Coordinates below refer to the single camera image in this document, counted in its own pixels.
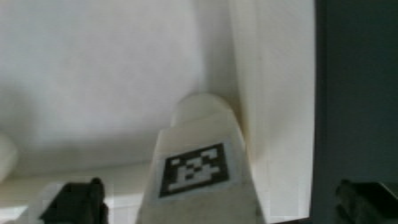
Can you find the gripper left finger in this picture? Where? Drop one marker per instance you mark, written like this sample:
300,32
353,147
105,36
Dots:
78,207

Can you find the white table leg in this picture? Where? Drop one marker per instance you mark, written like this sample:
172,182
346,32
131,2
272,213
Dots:
199,191

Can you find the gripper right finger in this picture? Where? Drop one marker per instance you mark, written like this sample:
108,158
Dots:
366,203

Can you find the white square table top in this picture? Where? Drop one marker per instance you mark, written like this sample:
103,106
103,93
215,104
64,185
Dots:
103,60

